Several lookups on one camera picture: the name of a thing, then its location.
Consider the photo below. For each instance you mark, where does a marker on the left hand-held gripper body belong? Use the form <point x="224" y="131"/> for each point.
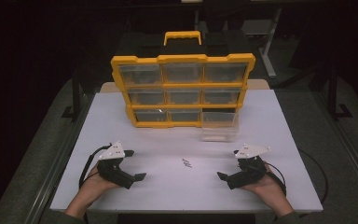
<point x="113" y="172"/>

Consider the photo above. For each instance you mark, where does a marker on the black metal stand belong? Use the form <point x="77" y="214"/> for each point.
<point x="74" y="96"/>
<point x="335" y="93"/>

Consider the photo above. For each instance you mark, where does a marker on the cluster of small black screws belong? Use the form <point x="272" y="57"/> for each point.
<point x="186" y="163"/>

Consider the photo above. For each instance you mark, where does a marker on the single clear plastic drawer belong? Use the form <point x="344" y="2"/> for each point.
<point x="220" y="127"/>

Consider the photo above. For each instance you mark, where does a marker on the person's left hand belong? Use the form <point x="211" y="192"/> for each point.
<point x="98" y="185"/>

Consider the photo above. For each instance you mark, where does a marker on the grey box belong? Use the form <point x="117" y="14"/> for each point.
<point x="256" y="27"/>

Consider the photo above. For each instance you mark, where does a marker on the set of clear organizer drawers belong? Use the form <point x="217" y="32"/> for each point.
<point x="167" y="93"/>

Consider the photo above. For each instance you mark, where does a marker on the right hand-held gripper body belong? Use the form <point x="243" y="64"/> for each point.
<point x="248" y="174"/>

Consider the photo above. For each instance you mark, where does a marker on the aluminium frame rail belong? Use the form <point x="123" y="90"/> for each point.
<point x="60" y="161"/>
<point x="351" y="155"/>

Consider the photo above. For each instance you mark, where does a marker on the person's right hand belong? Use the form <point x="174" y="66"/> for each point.
<point x="265" y="186"/>

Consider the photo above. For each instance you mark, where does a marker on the yellow black drawer organizer cabinet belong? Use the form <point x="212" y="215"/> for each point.
<point x="183" y="84"/>

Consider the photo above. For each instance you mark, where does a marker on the white metal desk leg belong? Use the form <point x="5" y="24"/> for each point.
<point x="268" y="46"/>

